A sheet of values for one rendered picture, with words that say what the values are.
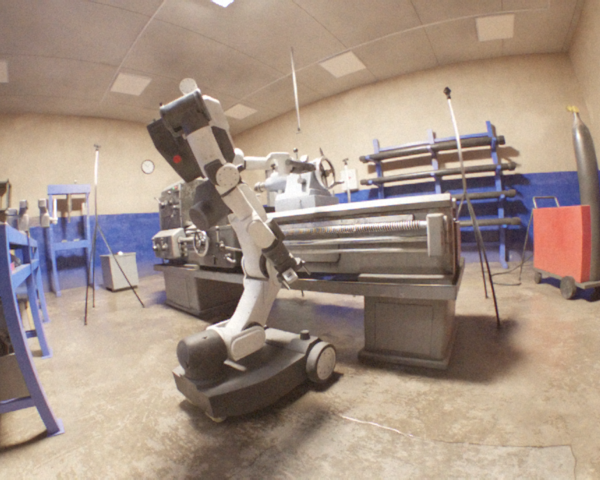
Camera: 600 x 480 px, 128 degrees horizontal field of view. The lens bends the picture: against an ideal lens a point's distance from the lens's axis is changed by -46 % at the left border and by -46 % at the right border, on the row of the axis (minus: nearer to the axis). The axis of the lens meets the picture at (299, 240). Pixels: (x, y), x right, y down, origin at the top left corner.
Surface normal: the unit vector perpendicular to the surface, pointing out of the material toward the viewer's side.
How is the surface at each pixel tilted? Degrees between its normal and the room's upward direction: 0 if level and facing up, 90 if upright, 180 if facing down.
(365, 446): 0
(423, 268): 90
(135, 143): 90
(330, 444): 0
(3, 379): 90
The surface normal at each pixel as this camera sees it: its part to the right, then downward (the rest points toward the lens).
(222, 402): 0.54, 0.00
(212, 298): 0.79, -0.04
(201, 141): 0.26, 0.33
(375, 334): -0.61, 0.08
